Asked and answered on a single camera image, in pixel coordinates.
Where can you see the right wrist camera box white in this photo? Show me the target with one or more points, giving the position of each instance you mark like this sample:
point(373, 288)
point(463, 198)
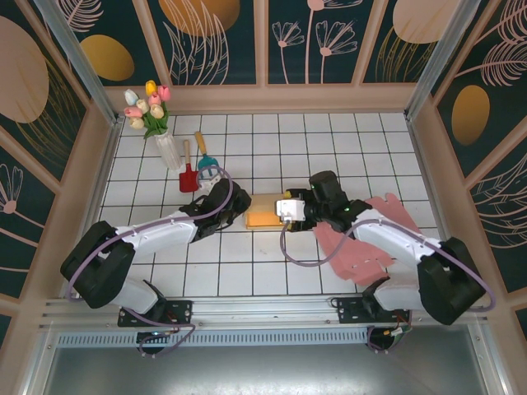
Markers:
point(289, 210)

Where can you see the yellow paper box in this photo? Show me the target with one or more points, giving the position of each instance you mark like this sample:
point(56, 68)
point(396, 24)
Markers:
point(263, 218)

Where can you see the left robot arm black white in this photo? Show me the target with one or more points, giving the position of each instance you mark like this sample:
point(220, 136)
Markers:
point(156, 238)

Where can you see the artificial tulip bouquet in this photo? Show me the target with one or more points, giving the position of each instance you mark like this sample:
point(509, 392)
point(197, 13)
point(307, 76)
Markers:
point(150, 111)

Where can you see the pink paper box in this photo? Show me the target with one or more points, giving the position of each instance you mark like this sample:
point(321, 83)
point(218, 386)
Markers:
point(354, 263)

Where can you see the aluminium frame post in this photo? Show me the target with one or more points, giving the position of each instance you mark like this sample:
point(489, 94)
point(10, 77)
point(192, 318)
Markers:
point(78, 53)
point(440, 57)

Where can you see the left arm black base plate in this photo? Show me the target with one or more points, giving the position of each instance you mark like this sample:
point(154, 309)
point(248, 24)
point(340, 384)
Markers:
point(181, 314)

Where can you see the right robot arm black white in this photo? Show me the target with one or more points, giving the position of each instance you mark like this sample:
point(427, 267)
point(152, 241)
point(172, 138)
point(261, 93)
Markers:
point(391, 238)

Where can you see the aluminium mounting rail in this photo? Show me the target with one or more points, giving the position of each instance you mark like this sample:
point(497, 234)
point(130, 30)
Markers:
point(267, 308)

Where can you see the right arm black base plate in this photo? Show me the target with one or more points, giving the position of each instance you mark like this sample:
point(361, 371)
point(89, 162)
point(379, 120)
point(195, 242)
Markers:
point(350, 310)

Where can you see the white ribbed vase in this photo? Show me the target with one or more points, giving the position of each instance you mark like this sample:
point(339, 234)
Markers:
point(169, 152)

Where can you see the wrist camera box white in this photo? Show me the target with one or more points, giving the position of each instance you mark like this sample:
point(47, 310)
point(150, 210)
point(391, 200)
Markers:
point(289, 210)
point(211, 177)

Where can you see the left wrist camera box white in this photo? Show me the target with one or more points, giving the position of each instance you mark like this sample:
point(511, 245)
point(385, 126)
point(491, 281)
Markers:
point(211, 177)

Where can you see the grey metal sheet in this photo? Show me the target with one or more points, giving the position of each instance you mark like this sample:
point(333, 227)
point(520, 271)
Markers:
point(263, 372)

